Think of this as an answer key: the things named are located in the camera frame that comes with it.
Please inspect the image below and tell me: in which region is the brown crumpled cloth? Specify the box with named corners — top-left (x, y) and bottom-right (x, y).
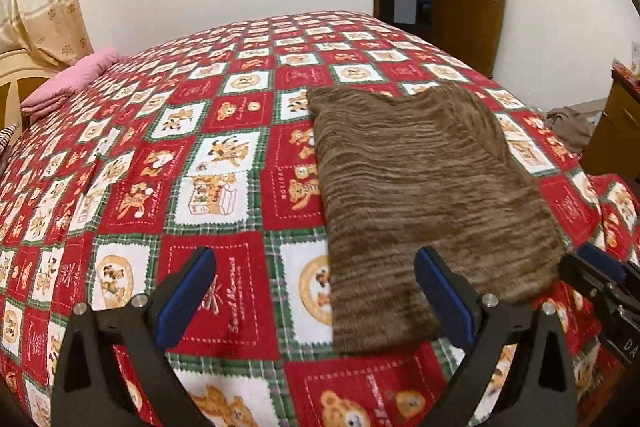
top-left (544, 107), bottom-right (596, 152)

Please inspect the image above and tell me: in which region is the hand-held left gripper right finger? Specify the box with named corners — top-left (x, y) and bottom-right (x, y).
top-left (414, 246), bottom-right (581, 427)

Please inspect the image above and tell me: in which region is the brown knitted sweater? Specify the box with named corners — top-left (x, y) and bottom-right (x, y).
top-left (306, 82), bottom-right (568, 355)

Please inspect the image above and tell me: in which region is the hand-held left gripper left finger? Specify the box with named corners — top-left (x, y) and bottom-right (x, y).
top-left (50, 247), bottom-right (218, 427)

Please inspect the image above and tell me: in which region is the wooden cabinet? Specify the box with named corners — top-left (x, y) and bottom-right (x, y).
top-left (580, 77), bottom-right (640, 188)

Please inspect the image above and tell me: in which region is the striped pillow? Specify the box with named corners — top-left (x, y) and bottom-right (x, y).
top-left (0, 125), bottom-right (21, 158)

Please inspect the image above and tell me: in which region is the cream wooden headboard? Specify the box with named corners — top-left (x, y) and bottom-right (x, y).
top-left (0, 49), bottom-right (56, 132)

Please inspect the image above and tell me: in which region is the pink folded cloth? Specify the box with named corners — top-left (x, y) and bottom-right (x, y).
top-left (21, 48), bottom-right (121, 115)

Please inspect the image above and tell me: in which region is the red box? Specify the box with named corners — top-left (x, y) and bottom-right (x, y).
top-left (611, 59), bottom-right (640, 95)

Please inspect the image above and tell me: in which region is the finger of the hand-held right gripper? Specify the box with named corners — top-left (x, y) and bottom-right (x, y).
top-left (557, 243), bottom-right (632, 308)

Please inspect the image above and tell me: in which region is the red checked printed bedspread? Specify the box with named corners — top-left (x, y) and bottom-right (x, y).
top-left (0, 10), bottom-right (640, 427)

